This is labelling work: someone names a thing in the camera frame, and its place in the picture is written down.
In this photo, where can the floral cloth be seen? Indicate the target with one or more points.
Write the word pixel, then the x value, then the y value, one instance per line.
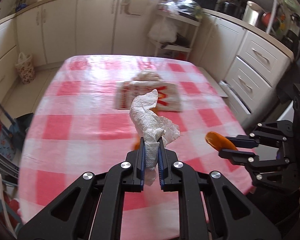
pixel 0 147

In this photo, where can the white hanging door bin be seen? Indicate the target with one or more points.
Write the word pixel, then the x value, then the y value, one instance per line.
pixel 130 5

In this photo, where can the blue fabric bag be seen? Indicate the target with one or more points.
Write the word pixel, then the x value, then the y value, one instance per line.
pixel 20 127

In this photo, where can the white shallow cabinet drawer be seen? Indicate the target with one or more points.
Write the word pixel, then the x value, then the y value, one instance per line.
pixel 260 55

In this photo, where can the white plastic bag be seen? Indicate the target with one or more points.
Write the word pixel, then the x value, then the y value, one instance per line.
pixel 162 31
pixel 170 97

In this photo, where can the white hanging plastic bag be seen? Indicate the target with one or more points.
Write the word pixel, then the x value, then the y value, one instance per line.
pixel 162 31

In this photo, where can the white open cabinet drawer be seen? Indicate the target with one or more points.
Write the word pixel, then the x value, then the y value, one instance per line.
pixel 237 105

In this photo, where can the table with red checked cloth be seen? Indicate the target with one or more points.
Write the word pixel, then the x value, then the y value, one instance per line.
pixel 77 135

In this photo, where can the white deep cabinet drawer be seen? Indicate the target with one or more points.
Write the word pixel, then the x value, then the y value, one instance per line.
pixel 247 82

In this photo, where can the floral fabric bag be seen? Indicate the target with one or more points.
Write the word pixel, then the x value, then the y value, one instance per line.
pixel 26 70

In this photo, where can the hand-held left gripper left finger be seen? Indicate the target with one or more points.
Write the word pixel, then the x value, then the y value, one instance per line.
pixel 142 167

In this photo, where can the white shelf trolley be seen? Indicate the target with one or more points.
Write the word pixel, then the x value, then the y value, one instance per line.
pixel 176 48

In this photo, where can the bread roll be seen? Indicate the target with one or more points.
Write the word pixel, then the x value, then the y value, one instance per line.
pixel 147 76

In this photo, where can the white paper tissue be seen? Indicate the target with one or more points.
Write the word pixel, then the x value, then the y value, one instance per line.
pixel 145 115

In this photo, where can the stainless steel canister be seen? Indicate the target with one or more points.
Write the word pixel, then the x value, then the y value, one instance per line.
pixel 251 13

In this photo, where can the black cooking pot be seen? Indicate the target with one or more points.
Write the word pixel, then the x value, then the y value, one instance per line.
pixel 231 8

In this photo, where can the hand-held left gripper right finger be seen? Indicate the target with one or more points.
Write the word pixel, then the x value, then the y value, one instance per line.
pixel 161 167

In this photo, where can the plastic bag of vegetables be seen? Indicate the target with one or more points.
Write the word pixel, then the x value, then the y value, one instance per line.
pixel 185 7

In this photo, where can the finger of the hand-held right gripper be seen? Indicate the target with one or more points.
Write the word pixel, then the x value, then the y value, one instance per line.
pixel 265 170
pixel 262 135

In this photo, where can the white kitchen base cabinets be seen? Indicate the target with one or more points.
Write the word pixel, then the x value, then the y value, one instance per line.
pixel 95 25

